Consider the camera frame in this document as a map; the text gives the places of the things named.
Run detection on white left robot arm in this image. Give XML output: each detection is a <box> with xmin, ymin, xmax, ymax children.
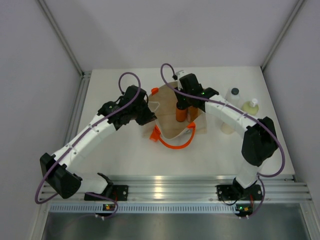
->
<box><xmin>39</xmin><ymin>85</ymin><xmax>157</xmax><ymax>200</ymax></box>

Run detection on right aluminium frame post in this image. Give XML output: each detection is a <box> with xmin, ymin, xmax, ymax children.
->
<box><xmin>260</xmin><ymin>0</ymin><xmax>307</xmax><ymax>73</ymax></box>

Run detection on green pump lotion bottle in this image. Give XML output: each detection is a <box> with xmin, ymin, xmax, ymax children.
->
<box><xmin>241</xmin><ymin>98</ymin><xmax>259</xmax><ymax>116</ymax></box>

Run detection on orange bottle blue spray top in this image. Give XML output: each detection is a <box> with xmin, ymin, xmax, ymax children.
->
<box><xmin>175</xmin><ymin>102</ymin><xmax>188</xmax><ymax>123</ymax></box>

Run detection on beige canvas bag orange handles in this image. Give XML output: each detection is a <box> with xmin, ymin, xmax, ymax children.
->
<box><xmin>141</xmin><ymin>85</ymin><xmax>207</xmax><ymax>150</ymax></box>

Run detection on white square bottle black cap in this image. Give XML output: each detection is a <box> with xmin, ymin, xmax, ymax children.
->
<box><xmin>225</xmin><ymin>87</ymin><xmax>240</xmax><ymax>107</ymax></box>

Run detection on left aluminium frame post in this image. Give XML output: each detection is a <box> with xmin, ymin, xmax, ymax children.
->
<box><xmin>34</xmin><ymin>0</ymin><xmax>85</xmax><ymax>76</ymax></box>

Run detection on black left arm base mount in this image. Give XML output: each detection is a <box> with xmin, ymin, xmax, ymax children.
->
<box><xmin>84</xmin><ymin>184</ymin><xmax>129</xmax><ymax>202</ymax></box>

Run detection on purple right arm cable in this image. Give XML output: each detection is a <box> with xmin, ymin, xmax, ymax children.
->
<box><xmin>160</xmin><ymin>62</ymin><xmax>286</xmax><ymax>220</ymax></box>

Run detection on amber bottle pink cap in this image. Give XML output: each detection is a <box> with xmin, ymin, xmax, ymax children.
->
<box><xmin>188</xmin><ymin>106</ymin><xmax>199</xmax><ymax>122</ymax></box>

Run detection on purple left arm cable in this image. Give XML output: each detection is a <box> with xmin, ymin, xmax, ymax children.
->
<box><xmin>34</xmin><ymin>72</ymin><xmax>142</xmax><ymax>220</ymax></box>

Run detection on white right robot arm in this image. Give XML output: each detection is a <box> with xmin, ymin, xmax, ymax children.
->
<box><xmin>173</xmin><ymin>70</ymin><xmax>279</xmax><ymax>199</ymax></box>

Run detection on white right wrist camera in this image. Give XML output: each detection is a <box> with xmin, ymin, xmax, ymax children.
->
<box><xmin>172</xmin><ymin>70</ymin><xmax>189</xmax><ymax>81</ymax></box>

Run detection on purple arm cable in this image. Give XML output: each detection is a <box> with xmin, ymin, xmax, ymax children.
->
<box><xmin>160</xmin><ymin>62</ymin><xmax>286</xmax><ymax>220</ymax></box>
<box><xmin>34</xmin><ymin>72</ymin><xmax>142</xmax><ymax>220</ymax></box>

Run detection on cream cylindrical bottle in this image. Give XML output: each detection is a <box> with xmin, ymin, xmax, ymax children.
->
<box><xmin>220</xmin><ymin>122</ymin><xmax>235</xmax><ymax>135</ymax></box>

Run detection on slotted grey cable duct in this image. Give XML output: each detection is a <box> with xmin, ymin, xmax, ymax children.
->
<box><xmin>49</xmin><ymin>203</ymin><xmax>250</xmax><ymax>214</ymax></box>

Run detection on aluminium frame post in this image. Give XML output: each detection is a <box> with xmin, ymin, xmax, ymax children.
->
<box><xmin>34</xmin><ymin>0</ymin><xmax>85</xmax><ymax>76</ymax></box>
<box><xmin>260</xmin><ymin>0</ymin><xmax>307</xmax><ymax>73</ymax></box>

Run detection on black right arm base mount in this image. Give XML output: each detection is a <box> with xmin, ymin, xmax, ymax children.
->
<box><xmin>216</xmin><ymin>184</ymin><xmax>263</xmax><ymax>202</ymax></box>

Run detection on aluminium rail base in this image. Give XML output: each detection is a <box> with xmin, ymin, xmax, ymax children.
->
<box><xmin>110</xmin><ymin>175</ymin><xmax>312</xmax><ymax>203</ymax></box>

